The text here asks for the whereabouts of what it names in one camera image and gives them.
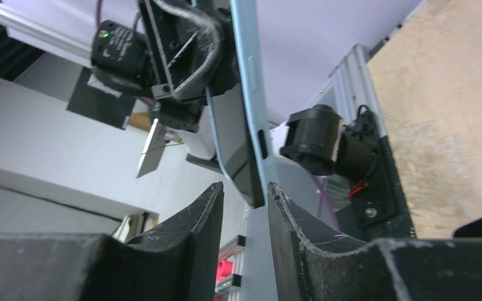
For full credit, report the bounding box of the aluminium frame rail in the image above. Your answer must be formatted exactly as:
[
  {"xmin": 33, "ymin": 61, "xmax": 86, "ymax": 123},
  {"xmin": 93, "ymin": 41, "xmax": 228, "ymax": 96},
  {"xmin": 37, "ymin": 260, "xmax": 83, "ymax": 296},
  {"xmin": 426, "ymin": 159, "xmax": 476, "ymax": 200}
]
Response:
[{"xmin": 0, "ymin": 0, "xmax": 429, "ymax": 301}]

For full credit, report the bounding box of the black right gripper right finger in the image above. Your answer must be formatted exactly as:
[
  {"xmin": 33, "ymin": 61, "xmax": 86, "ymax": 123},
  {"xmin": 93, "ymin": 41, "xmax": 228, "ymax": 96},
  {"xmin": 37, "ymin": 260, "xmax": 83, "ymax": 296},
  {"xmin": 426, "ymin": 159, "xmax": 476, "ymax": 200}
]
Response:
[{"xmin": 267, "ymin": 182, "xmax": 482, "ymax": 300}]

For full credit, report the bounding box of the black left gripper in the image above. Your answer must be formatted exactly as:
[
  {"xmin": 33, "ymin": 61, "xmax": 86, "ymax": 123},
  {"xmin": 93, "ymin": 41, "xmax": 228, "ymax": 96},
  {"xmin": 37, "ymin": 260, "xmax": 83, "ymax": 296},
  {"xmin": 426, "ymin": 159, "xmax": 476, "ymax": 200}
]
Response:
[{"xmin": 90, "ymin": 1, "xmax": 240, "ymax": 102}]

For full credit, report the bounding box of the phone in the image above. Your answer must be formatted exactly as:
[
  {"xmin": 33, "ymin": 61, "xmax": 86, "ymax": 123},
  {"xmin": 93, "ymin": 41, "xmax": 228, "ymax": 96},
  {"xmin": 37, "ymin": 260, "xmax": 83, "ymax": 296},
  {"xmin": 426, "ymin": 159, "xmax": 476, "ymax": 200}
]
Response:
[{"xmin": 208, "ymin": 1, "xmax": 273, "ymax": 208}]

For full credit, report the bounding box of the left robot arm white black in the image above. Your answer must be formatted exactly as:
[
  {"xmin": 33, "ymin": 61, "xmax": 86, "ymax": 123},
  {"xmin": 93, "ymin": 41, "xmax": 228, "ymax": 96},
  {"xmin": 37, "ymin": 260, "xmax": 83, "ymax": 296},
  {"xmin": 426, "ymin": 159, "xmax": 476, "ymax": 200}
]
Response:
[{"xmin": 90, "ymin": 1, "xmax": 373, "ymax": 178}]

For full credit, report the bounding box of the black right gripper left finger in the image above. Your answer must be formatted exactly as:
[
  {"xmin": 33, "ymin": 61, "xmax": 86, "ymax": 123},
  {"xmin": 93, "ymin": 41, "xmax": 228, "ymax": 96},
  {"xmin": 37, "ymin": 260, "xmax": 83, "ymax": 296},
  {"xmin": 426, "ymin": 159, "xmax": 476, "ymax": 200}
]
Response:
[{"xmin": 0, "ymin": 182, "xmax": 224, "ymax": 300}]

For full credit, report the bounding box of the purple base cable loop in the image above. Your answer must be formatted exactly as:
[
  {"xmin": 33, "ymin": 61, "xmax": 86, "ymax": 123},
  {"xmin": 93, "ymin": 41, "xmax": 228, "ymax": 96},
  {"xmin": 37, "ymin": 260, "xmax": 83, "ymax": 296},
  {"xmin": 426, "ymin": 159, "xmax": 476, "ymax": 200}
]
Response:
[{"xmin": 307, "ymin": 172, "xmax": 341, "ymax": 231}]

